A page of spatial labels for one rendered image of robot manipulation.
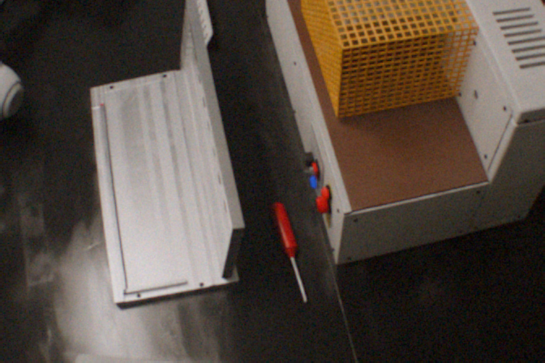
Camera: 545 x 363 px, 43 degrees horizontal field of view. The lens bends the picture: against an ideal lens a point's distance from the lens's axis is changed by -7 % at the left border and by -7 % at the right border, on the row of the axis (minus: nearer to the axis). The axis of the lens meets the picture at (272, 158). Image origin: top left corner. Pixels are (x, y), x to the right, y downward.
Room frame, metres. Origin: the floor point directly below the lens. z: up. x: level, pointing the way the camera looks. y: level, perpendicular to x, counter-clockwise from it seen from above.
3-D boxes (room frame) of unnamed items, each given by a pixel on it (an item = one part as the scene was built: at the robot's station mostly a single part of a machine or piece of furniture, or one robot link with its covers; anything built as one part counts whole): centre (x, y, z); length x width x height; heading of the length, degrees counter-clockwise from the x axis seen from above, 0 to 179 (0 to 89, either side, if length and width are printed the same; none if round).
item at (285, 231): (0.48, -0.02, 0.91); 0.18 x 0.03 x 0.03; 13
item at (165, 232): (0.64, 0.20, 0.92); 0.44 x 0.21 x 0.04; 10
